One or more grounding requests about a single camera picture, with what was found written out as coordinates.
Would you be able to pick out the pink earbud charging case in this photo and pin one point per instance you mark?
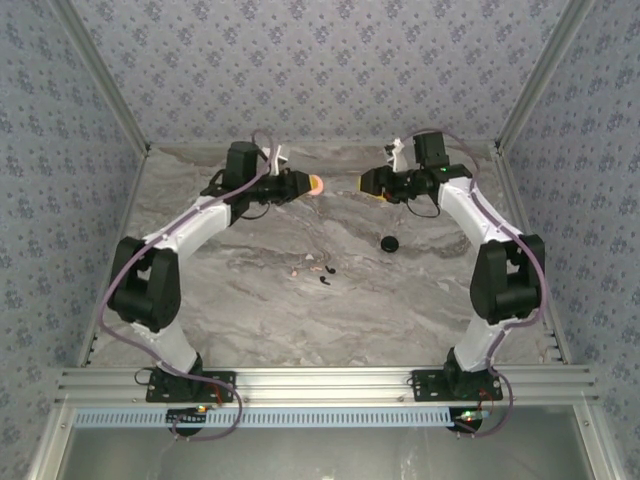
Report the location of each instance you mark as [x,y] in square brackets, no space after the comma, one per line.
[317,186]

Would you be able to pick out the black earbud charging case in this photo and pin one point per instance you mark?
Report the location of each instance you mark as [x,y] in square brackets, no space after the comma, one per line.
[389,244]

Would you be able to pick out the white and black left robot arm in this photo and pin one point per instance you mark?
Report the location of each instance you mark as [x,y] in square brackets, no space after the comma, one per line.
[200,225]

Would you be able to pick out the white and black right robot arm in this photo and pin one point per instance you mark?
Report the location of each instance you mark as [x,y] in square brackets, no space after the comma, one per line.
[465,215]

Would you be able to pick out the black controller board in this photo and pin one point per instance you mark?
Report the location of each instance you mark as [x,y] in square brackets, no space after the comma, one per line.
[180,415]
[467,422]

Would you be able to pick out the grey metal panel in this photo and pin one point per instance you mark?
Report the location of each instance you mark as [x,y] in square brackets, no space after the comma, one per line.
[325,455]

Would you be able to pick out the aluminium side rail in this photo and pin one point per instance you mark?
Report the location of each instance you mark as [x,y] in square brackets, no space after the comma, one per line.
[129,210]
[518,210]

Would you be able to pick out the aluminium frame post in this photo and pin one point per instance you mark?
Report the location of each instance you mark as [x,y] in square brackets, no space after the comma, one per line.
[539,75]
[106,75]

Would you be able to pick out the aluminium mounting rail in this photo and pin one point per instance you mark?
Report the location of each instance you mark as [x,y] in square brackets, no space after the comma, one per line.
[325,382]

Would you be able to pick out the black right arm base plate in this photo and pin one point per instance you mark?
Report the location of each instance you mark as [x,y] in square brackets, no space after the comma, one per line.
[425,390]

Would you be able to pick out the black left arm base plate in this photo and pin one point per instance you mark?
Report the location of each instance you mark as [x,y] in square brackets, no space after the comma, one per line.
[160,392]

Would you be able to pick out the aluminium frame leg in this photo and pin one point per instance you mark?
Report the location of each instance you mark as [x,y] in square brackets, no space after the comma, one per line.
[50,462]
[602,462]

